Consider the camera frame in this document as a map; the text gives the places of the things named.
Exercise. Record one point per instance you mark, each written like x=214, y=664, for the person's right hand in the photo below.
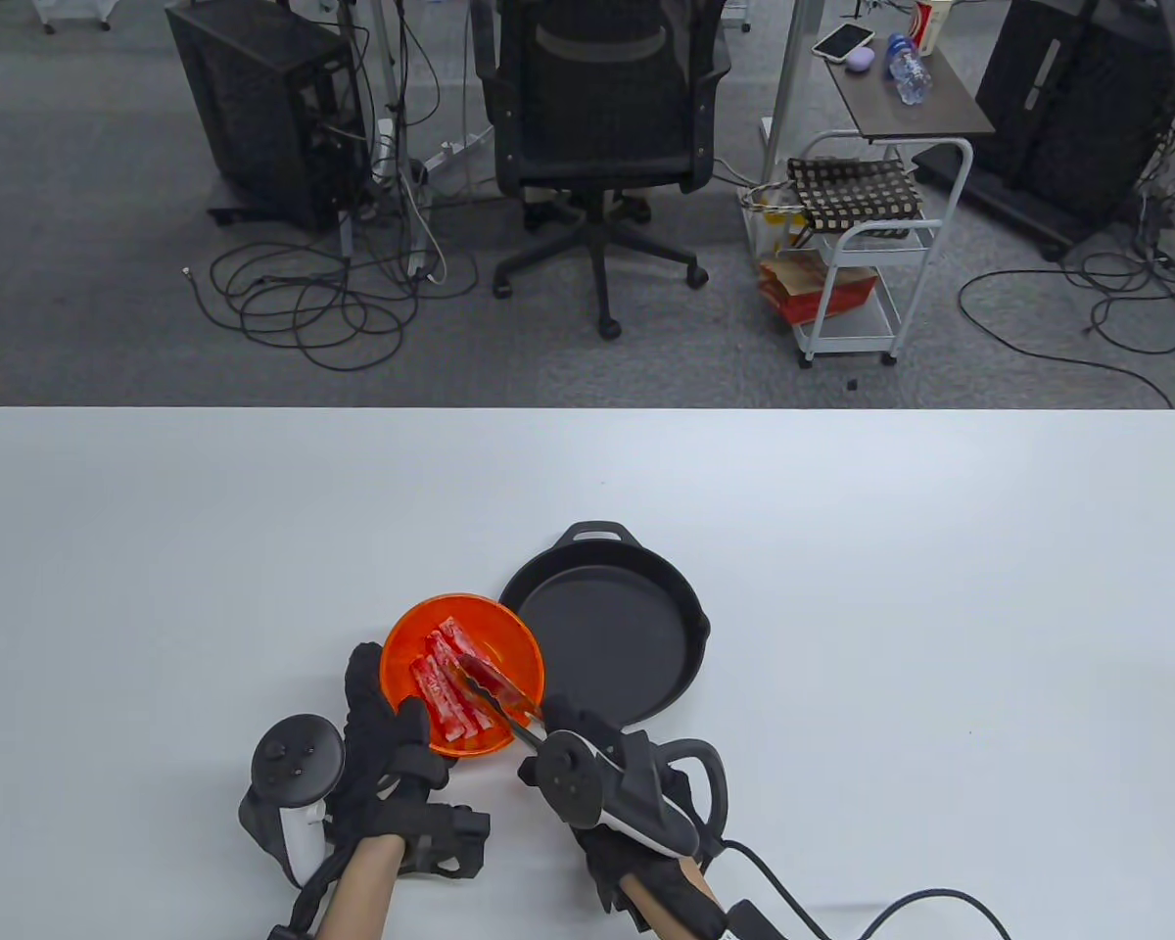
x=578, y=715

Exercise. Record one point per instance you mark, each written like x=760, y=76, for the person's left hand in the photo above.
x=372, y=774

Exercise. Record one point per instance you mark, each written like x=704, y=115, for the red steel kitchen tongs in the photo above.
x=519, y=720

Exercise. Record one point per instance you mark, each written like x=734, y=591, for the grey hand controller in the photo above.
x=646, y=803
x=299, y=759

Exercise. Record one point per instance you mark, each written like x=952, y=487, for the orange plastic bowl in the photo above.
x=411, y=641

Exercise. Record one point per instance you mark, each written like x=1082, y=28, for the person's left forearm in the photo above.
x=362, y=891

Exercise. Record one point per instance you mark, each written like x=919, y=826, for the black cast iron skillet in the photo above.
x=617, y=636

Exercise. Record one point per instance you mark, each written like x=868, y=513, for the black right wrist sensor box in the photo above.
x=744, y=925

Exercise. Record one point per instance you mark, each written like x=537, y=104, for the red paper box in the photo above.
x=822, y=292

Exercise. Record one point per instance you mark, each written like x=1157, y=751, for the yellow plastic bag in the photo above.
x=772, y=220

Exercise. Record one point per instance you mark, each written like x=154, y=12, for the white desk foot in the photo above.
x=455, y=152

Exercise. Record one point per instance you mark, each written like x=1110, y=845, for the black white checkered bag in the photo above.
x=852, y=191

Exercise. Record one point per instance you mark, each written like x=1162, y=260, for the white power strip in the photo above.
x=384, y=147

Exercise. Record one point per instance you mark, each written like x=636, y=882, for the black mesh office chair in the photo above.
x=597, y=108

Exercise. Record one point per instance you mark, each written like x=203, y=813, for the black computer tower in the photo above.
x=255, y=108

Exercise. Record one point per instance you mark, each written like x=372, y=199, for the white cart with brown top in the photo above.
x=945, y=116

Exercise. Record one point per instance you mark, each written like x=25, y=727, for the purple earbuds case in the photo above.
x=860, y=59

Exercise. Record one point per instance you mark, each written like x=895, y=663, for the white smartphone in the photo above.
x=842, y=41

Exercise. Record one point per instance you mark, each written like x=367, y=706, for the clear plastic water bottle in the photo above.
x=909, y=70

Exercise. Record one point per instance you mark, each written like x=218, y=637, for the red white paper cup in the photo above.
x=932, y=24

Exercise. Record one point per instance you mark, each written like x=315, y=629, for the white metal frame pole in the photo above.
x=791, y=88
x=384, y=59

